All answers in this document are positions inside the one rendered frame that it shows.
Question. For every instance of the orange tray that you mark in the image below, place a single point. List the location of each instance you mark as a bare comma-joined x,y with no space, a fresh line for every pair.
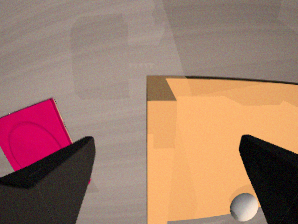
209,116

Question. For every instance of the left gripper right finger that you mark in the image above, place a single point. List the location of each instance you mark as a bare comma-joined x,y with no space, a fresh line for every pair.
273,173

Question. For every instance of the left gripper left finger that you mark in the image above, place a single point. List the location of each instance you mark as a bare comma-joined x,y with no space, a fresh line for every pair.
51,190

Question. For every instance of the white ball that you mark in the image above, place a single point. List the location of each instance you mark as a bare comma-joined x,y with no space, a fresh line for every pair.
243,207

